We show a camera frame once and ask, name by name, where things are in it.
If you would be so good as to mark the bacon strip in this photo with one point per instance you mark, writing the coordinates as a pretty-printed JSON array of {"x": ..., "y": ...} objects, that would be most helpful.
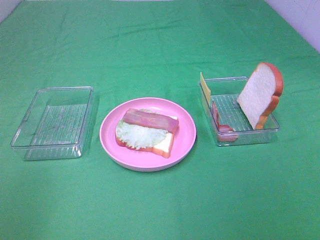
[
  {"x": 151, "y": 120},
  {"x": 223, "y": 128}
]

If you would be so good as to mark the green lettuce leaf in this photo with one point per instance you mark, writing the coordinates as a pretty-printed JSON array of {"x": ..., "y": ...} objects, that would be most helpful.
[{"x": 142, "y": 136}]

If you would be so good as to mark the bread slice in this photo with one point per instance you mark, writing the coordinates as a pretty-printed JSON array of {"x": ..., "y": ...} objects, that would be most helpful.
[
  {"x": 165, "y": 146},
  {"x": 261, "y": 94}
]

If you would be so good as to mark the yellow cheese slice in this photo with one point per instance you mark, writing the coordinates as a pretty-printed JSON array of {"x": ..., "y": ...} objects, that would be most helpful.
[{"x": 205, "y": 88}]

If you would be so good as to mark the pink round plate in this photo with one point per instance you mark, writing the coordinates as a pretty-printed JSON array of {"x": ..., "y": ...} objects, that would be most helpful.
[{"x": 146, "y": 149}]

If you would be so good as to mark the clear right plastic container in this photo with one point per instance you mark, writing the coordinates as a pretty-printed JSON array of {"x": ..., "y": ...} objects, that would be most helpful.
[{"x": 224, "y": 92}]

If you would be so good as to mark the clear plastic container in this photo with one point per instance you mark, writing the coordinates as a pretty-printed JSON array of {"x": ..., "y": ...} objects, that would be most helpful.
[
  {"x": 55, "y": 125},
  {"x": 224, "y": 92}
]

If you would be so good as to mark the green tablecloth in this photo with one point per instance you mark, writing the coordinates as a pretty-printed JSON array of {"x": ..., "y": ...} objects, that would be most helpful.
[{"x": 127, "y": 50}]

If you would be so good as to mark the clear left plastic container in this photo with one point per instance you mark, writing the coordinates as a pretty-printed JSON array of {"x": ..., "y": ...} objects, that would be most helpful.
[{"x": 55, "y": 125}]

